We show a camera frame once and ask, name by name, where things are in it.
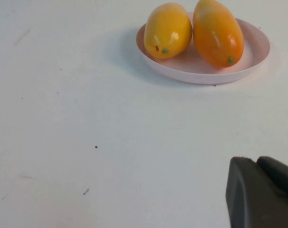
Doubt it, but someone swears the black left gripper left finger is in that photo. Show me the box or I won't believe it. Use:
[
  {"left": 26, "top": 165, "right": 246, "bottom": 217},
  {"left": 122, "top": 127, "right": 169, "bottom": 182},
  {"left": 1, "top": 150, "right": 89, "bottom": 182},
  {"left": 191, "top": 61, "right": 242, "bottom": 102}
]
[{"left": 225, "top": 156, "right": 288, "bottom": 228}]

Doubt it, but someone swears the yellow plastic mango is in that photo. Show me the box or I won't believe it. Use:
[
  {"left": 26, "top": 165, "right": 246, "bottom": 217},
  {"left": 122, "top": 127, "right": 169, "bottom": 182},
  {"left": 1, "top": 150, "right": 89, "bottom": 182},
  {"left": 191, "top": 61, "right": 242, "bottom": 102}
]
[{"left": 143, "top": 2, "right": 193, "bottom": 59}]

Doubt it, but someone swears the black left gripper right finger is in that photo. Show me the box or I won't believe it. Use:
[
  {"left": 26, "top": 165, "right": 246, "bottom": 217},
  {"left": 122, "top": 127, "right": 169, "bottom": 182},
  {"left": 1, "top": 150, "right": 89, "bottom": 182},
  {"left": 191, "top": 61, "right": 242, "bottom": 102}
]
[{"left": 256, "top": 155, "right": 288, "bottom": 202}]

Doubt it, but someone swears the pink round plate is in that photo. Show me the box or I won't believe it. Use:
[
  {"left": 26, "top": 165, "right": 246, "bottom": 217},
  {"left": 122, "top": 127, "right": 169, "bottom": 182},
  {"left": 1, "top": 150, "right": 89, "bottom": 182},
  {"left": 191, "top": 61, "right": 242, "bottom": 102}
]
[{"left": 135, "top": 11, "right": 271, "bottom": 85}]

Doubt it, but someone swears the orange plastic mango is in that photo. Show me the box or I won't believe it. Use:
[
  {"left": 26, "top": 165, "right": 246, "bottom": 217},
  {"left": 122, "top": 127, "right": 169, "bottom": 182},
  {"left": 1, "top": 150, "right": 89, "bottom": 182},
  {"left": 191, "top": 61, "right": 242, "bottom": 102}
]
[{"left": 192, "top": 0, "right": 244, "bottom": 69}]

